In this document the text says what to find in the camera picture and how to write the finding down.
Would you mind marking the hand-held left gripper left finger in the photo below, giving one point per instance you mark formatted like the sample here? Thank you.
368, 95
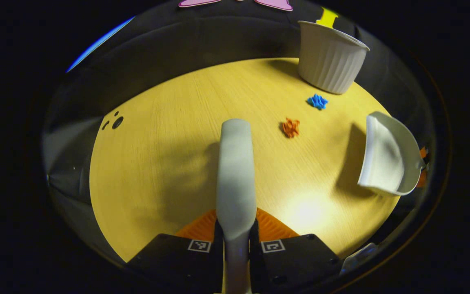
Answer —
178, 261

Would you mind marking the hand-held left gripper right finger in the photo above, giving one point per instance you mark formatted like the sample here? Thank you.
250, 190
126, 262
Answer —
296, 261

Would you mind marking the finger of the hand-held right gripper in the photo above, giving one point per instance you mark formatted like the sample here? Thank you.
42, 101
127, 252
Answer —
423, 167

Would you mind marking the white dustpan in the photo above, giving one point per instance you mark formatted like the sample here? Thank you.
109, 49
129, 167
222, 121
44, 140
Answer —
386, 159

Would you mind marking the blue trash piece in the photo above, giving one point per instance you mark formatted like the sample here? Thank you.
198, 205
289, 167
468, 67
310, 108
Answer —
317, 101

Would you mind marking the orange trash piece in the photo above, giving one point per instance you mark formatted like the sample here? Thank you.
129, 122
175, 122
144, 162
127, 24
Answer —
291, 127

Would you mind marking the white ribbed garbage bin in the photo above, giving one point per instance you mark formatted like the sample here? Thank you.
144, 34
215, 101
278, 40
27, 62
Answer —
329, 61

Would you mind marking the wooden desktop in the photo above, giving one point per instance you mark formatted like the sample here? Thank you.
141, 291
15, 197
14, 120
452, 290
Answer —
169, 163

